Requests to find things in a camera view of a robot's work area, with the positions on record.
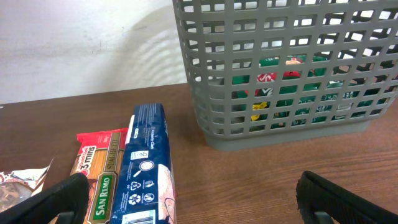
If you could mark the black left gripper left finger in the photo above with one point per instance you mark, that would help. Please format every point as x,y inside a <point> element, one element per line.
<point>66,201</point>

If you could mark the brown pastry snack bag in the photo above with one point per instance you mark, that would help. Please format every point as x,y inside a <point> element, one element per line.
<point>19,185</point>

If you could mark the grey plastic basket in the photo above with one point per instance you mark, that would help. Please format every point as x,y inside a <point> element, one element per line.
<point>225,44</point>

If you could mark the green coffee mix bag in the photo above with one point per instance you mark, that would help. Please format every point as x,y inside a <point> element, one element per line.
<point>313,92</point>

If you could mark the blue pasta packet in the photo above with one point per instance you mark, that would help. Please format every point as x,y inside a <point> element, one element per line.
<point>145,192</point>

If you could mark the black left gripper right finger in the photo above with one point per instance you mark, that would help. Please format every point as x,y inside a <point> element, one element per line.
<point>321,201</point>

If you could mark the San Remo spaghetti packet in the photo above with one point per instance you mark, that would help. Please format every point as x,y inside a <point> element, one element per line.
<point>99,159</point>

